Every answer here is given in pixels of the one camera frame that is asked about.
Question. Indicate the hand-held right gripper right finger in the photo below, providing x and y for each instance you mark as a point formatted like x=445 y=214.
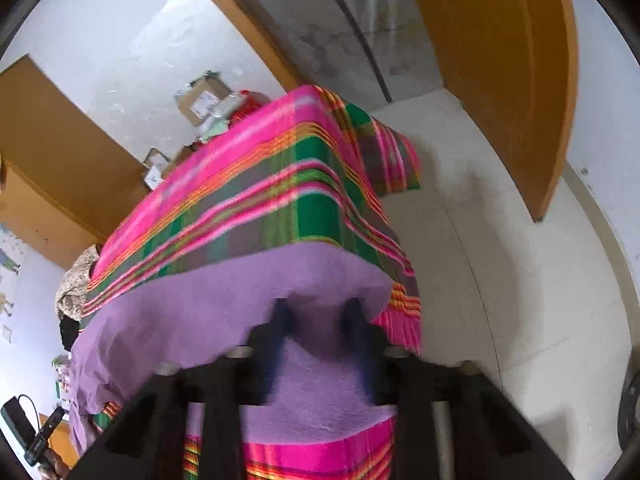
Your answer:
x=362 y=350

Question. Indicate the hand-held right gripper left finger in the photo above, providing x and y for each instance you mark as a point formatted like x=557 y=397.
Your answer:
x=272 y=350

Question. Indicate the purple fleece garment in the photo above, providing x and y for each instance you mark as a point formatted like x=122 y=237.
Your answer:
x=225 y=300

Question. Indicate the person's left hand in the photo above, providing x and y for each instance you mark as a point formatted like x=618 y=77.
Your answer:
x=55 y=465

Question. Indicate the wooden bedside table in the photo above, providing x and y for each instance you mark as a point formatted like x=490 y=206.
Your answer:
x=67 y=440

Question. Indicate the colourful toy box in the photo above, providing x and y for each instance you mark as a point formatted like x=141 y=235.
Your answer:
x=62 y=377

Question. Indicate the black cloth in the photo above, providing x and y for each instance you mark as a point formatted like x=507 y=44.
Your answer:
x=69 y=332

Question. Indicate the floral cloth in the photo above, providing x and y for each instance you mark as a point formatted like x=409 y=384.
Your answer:
x=75 y=285

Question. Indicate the pink plaid bed sheet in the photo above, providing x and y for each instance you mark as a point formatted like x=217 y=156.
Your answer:
x=275 y=185

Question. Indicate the small cardboard box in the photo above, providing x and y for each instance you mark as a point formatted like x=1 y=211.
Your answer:
x=155 y=170

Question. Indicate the grey parcel bag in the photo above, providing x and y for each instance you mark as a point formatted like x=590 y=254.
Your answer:
x=220 y=115

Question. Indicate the large cardboard box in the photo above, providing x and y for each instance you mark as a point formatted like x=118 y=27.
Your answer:
x=200 y=100

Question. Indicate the wooden wardrobe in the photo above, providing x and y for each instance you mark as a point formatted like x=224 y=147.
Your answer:
x=50 y=160

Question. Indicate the black tape roll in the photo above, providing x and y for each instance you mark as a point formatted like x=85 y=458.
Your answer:
x=630 y=415

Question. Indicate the wooden door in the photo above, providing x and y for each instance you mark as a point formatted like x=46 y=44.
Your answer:
x=500 y=60

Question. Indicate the grey plastic zip curtain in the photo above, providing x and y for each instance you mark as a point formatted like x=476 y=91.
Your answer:
x=340 y=25

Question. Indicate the cartoon wall sticker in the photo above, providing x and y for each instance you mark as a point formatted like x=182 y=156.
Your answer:
x=7 y=280

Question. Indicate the wooden door frame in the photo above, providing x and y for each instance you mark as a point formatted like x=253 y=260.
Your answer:
x=250 y=20

